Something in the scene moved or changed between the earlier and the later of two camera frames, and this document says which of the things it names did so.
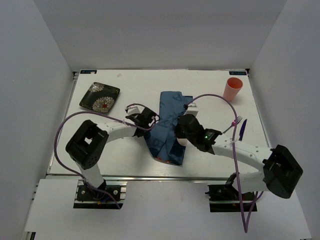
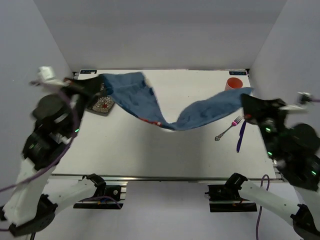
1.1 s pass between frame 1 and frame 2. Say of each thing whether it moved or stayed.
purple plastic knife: stayed
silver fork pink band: stayed
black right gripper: moved
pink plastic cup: stayed
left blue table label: stayed
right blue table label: stayed
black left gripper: moved
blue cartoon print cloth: moved
